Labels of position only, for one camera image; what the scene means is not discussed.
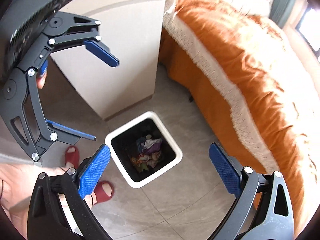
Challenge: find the person's left hand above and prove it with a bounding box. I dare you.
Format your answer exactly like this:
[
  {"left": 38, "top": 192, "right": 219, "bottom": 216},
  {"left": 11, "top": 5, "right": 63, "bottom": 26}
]
[{"left": 36, "top": 70, "right": 47, "bottom": 89}]

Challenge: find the red slipper on left foot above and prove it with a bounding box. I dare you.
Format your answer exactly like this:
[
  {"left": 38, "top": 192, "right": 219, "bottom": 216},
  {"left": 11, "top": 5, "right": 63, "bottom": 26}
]
[{"left": 65, "top": 146, "right": 80, "bottom": 169}]

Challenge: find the window with dark frame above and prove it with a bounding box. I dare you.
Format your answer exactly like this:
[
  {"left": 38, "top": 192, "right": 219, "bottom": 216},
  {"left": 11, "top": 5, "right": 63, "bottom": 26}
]
[{"left": 296, "top": 7, "right": 319, "bottom": 57}]

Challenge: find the white bedside cabinet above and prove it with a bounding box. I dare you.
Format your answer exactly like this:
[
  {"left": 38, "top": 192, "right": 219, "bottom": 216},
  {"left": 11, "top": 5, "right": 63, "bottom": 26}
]
[{"left": 52, "top": 0, "right": 165, "bottom": 119}]

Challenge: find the white square trash bin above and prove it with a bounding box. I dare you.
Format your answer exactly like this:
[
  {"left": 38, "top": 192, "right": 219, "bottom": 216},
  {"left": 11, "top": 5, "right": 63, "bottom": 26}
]
[{"left": 105, "top": 111, "right": 183, "bottom": 189}]

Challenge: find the orange bed blanket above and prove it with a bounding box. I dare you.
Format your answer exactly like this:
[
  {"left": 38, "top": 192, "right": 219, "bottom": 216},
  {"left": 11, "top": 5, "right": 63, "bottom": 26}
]
[{"left": 159, "top": 0, "right": 319, "bottom": 235}]

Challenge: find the red slipper on foot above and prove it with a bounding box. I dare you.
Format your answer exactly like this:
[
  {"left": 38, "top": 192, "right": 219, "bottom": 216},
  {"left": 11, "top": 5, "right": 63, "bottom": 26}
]
[
  {"left": 65, "top": 146, "right": 80, "bottom": 169},
  {"left": 93, "top": 181, "right": 114, "bottom": 205}
]

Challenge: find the white fringed blanket trim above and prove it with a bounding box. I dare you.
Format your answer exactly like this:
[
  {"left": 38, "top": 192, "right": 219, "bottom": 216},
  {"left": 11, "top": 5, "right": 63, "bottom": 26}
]
[{"left": 163, "top": 0, "right": 280, "bottom": 173}]

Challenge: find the trash pile inside bin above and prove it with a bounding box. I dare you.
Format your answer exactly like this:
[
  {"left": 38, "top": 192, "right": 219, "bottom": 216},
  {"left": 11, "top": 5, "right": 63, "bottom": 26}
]
[{"left": 130, "top": 134, "right": 163, "bottom": 173}]

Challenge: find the grey-green curtain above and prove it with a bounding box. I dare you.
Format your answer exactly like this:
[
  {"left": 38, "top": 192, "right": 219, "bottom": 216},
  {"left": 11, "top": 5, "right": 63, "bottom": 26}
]
[{"left": 269, "top": 0, "right": 296, "bottom": 28}]

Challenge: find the red slipper on right foot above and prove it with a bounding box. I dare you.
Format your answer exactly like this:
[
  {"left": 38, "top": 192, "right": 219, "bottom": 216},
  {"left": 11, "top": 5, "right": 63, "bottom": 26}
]
[{"left": 93, "top": 181, "right": 114, "bottom": 205}]

